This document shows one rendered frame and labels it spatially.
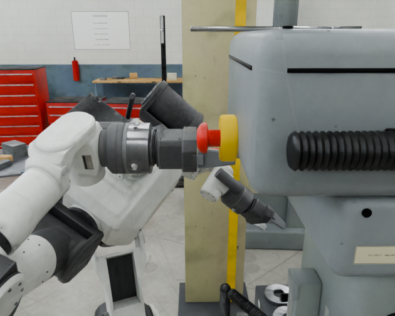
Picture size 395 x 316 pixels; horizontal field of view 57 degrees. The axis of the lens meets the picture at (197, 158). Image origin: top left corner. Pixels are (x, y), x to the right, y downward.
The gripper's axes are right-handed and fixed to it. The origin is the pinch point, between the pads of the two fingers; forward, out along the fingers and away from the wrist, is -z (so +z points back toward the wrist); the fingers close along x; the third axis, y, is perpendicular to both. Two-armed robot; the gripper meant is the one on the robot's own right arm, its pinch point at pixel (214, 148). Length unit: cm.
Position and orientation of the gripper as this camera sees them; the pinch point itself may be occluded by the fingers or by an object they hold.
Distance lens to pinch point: 62.6
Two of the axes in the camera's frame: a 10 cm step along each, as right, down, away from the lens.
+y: 0.0, 9.5, 3.3
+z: -10.0, 0.0, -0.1
